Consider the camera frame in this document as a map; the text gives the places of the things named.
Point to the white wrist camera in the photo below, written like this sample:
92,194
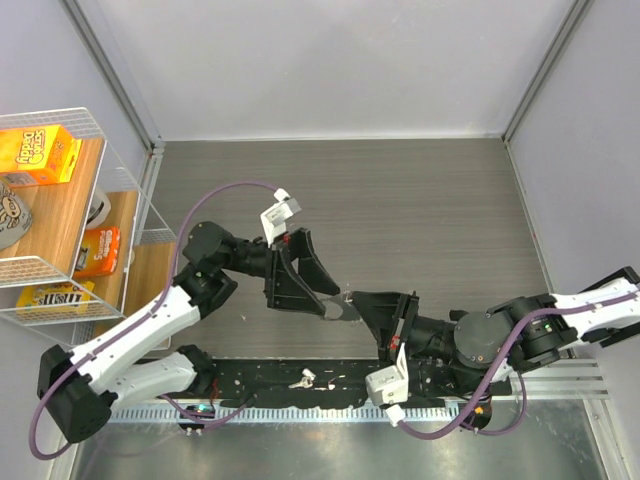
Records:
274,218
388,388

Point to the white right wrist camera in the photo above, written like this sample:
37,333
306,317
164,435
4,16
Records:
388,388

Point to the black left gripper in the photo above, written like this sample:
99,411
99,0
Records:
283,287

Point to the slotted cable duct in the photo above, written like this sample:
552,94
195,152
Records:
162,412

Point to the orange yellow snack box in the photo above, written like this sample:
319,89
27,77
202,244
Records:
38,155

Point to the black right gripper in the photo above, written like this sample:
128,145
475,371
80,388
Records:
379,311

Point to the white bottle on shelf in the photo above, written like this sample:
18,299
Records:
99,209

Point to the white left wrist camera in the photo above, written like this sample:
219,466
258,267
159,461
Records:
274,218

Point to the orange razor package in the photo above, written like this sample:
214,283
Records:
98,253

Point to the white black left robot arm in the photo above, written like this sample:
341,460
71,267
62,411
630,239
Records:
77,387

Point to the yellow candy box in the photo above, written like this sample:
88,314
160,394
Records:
65,297

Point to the white wire shelf rack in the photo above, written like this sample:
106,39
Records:
47,253

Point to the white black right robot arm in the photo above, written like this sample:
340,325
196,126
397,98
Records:
482,348

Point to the grey cartoon pouch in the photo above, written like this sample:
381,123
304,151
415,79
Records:
16,218

